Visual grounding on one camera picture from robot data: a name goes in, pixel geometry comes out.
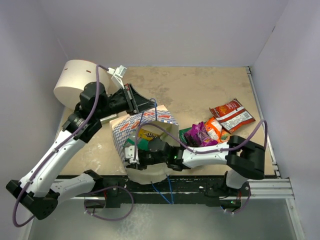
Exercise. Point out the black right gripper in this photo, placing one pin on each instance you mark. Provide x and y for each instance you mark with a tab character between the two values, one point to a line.
136	166

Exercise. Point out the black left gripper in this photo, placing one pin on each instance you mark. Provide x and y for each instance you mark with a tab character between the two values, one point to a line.
136	103

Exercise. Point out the blue checkered paper bag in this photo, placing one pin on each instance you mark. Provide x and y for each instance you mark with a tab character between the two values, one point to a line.
125	131

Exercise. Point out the magenta snack bag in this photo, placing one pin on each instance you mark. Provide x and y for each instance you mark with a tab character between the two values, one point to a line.
197	136

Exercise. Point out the red orange snack bag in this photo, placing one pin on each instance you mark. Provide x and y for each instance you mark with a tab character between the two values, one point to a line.
232	115

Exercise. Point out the green chips bag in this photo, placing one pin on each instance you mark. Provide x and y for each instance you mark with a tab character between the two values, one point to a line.
182	137

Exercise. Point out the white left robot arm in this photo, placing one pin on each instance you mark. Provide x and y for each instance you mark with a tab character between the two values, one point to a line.
35	191

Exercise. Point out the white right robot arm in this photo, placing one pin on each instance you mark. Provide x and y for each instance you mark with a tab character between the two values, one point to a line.
245	158

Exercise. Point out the yellow snack bag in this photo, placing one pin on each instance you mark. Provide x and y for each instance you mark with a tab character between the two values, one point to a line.
147	135

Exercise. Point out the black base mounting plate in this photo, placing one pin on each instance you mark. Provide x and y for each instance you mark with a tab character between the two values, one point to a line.
208	190

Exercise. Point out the small green white box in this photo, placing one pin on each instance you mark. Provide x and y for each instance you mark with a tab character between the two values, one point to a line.
107	119

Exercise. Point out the white paper towel roll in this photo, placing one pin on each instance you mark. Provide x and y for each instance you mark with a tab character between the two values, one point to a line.
75	75

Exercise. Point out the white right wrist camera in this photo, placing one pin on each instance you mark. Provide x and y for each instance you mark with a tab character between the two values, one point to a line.
131	155

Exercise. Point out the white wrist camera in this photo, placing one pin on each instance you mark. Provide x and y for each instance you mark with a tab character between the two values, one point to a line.
131	155
117	75

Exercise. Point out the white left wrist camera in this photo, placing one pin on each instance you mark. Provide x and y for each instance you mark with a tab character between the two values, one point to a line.
117	75

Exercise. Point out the aluminium rail frame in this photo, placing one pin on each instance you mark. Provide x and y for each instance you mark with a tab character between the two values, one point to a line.
187	93

